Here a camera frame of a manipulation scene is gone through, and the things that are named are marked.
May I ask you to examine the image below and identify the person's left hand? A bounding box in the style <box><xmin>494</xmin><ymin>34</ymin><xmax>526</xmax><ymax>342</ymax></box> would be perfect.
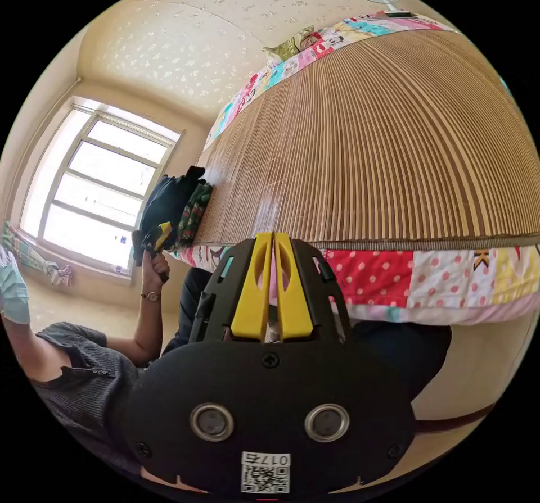
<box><xmin>141</xmin><ymin>249</ymin><xmax>171</xmax><ymax>297</ymax></box>

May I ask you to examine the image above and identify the person's left forearm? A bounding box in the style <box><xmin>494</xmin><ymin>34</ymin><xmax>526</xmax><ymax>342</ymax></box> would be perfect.
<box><xmin>106</xmin><ymin>292</ymin><xmax>164</xmax><ymax>365</ymax></box>

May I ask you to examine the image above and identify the person's body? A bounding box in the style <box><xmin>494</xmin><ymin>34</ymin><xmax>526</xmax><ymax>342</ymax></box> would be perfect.
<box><xmin>0</xmin><ymin>243</ymin><xmax>453</xmax><ymax>476</ymax></box>

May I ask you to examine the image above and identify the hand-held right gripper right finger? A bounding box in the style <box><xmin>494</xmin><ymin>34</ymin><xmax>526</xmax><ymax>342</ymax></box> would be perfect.
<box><xmin>273</xmin><ymin>232</ymin><xmax>314</xmax><ymax>340</ymax></box>

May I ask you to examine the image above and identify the green patterned pillow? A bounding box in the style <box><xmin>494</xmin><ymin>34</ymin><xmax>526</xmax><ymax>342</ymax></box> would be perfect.
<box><xmin>261</xmin><ymin>25</ymin><xmax>317</xmax><ymax>62</ymax></box>

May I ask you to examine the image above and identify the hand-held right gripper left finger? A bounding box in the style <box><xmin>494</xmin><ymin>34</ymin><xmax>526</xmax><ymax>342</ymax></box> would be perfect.
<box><xmin>230</xmin><ymin>232</ymin><xmax>273</xmax><ymax>339</ymax></box>

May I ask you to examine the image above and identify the person's right hand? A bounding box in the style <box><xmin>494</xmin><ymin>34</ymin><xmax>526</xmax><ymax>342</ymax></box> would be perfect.
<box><xmin>139</xmin><ymin>468</ymin><xmax>380</xmax><ymax>496</ymax></box>

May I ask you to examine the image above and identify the bed with woven mat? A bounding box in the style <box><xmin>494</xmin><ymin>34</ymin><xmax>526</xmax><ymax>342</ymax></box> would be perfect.
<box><xmin>172</xmin><ymin>11</ymin><xmax>540</xmax><ymax>327</ymax></box>

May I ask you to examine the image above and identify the striped curtain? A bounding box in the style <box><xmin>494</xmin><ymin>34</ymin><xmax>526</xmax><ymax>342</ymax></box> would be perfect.
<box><xmin>1</xmin><ymin>221</ymin><xmax>73</xmax><ymax>288</ymax></box>

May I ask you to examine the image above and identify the window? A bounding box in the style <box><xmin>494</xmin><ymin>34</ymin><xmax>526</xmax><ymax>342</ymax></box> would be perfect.
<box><xmin>18</xmin><ymin>96</ymin><xmax>186</xmax><ymax>276</ymax></box>

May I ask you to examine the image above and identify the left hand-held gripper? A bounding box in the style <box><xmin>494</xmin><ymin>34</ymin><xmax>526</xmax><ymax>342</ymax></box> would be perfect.
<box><xmin>131</xmin><ymin>221</ymin><xmax>173</xmax><ymax>284</ymax></box>

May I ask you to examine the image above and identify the pile of clothes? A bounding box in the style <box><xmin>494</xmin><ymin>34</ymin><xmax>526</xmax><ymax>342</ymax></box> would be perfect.
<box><xmin>138</xmin><ymin>165</ymin><xmax>214</xmax><ymax>252</ymax></box>

